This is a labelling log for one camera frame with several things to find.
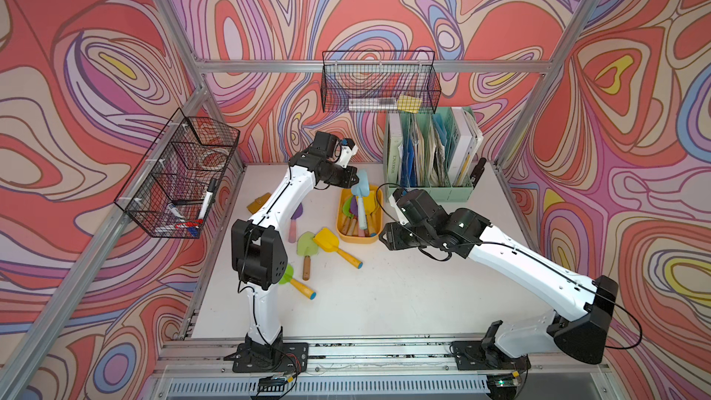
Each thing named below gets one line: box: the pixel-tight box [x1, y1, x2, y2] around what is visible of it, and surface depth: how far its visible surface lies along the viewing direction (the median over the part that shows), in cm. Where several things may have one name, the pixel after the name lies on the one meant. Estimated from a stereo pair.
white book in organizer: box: [448, 106, 485, 187], surface depth 100 cm
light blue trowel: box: [351, 169, 370, 231], surface depth 88 cm
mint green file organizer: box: [383, 107, 474, 203], surface depth 101 cm
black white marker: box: [198, 177, 217, 221], surface depth 70 cm
